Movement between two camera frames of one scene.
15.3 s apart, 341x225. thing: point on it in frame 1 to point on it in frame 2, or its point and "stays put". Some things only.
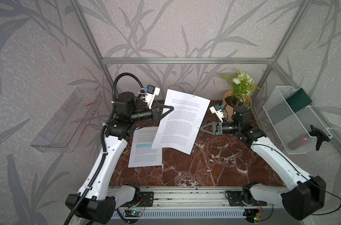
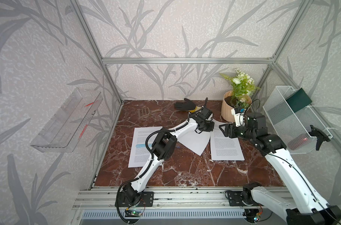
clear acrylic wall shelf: [63, 131] stays put
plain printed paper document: [177, 130] to [224, 148]
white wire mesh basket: [292, 129] stays put
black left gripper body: [141, 114] to [208, 127]
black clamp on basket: [321, 136] stays put
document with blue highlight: [142, 154] stays put
